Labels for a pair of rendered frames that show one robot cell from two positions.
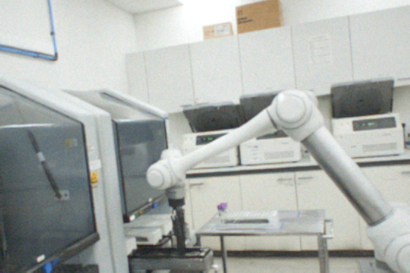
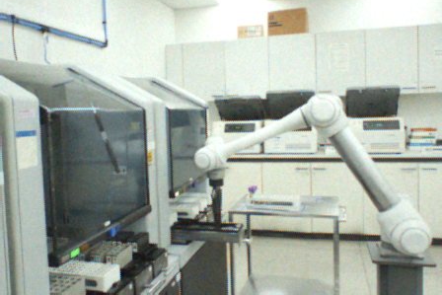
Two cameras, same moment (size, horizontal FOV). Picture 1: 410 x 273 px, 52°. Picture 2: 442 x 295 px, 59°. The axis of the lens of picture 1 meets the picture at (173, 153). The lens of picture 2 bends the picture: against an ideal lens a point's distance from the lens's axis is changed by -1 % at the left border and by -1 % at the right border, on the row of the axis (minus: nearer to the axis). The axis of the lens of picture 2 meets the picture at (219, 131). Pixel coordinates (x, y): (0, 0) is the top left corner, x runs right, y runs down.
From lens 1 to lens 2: 18 cm
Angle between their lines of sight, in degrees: 4
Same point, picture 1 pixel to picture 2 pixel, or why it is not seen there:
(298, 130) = (328, 128)
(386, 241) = (393, 225)
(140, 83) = (177, 72)
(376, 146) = (382, 144)
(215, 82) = (245, 77)
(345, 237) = (350, 223)
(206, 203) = (230, 185)
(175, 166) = (220, 151)
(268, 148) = (289, 139)
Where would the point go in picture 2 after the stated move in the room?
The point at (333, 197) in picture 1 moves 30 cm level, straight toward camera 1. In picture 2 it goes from (342, 187) to (343, 193)
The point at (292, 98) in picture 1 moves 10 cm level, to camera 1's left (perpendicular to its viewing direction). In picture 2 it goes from (325, 102) to (300, 103)
